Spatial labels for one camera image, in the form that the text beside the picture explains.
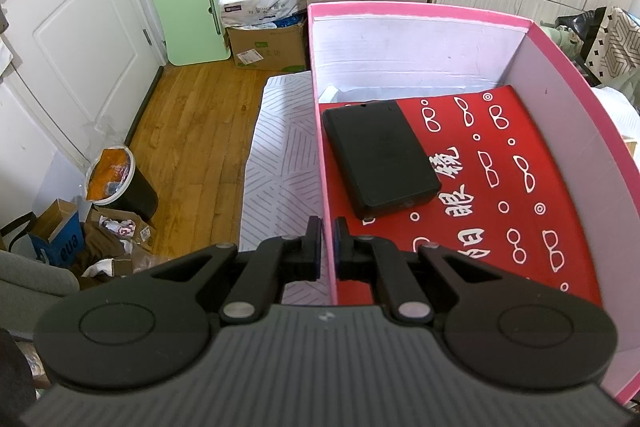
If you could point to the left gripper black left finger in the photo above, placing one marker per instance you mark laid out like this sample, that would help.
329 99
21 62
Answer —
143 329

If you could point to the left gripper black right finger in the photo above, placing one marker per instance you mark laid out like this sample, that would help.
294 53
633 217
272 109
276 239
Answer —
506 329

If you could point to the pink cardboard storage box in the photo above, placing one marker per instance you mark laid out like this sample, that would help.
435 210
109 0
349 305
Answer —
425 48

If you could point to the blue open cardboard box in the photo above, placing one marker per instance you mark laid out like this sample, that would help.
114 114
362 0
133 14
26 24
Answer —
57 235

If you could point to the red printed cloth pouch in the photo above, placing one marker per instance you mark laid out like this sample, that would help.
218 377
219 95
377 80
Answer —
503 200

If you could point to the black trash bin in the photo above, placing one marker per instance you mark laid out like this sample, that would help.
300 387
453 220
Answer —
115 181

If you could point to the white patterned bed sheet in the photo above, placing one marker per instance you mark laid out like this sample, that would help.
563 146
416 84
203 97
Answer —
282 186

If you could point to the black rectangular hard drive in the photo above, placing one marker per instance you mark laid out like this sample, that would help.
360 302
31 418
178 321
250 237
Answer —
383 165

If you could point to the white panel door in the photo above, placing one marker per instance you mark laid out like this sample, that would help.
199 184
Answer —
84 67

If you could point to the patterned black white bag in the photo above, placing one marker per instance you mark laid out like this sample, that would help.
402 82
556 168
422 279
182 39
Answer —
603 43

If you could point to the brown cardboard box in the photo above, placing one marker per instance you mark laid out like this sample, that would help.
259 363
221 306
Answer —
280 49

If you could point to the green folding table board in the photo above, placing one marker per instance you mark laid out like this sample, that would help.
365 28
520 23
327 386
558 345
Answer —
193 31

